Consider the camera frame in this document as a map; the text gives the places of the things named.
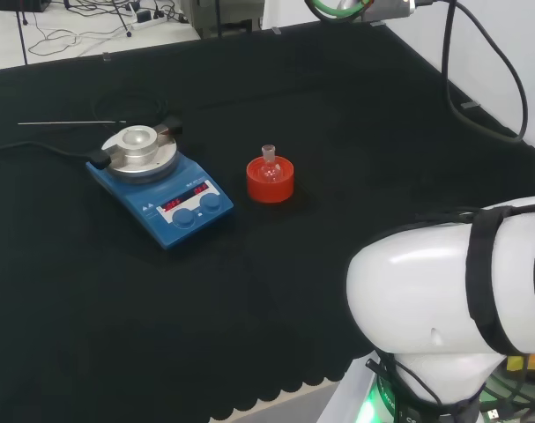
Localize clear round-bottom flask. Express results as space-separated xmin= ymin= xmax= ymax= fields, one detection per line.
xmin=259 ymin=144 xmax=282 ymax=184

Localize blue-base heater with steel plate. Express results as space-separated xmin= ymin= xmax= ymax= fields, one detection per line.
xmin=85 ymin=115 xmax=235 ymax=252

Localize black bench cloth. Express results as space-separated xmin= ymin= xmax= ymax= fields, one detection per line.
xmin=0 ymin=19 xmax=535 ymax=423

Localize grey metal cabinet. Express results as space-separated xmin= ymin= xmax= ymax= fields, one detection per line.
xmin=180 ymin=0 xmax=264 ymax=41

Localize white power strip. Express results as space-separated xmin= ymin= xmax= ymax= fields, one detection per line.
xmin=131 ymin=10 xmax=192 ymax=31

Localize thin steel temperature probe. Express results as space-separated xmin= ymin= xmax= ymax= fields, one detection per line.
xmin=17 ymin=119 xmax=128 ymax=127

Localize black box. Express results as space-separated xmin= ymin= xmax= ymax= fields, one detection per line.
xmin=0 ymin=0 xmax=52 ymax=13

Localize red flask support ring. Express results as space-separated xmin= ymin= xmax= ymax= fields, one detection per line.
xmin=245 ymin=155 xmax=295 ymax=204

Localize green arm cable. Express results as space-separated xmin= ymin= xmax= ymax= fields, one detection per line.
xmin=304 ymin=0 xmax=375 ymax=22

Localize black heater power cable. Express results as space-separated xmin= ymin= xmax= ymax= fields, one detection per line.
xmin=0 ymin=140 xmax=96 ymax=160

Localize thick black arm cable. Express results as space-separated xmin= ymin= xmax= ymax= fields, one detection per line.
xmin=440 ymin=0 xmax=528 ymax=143

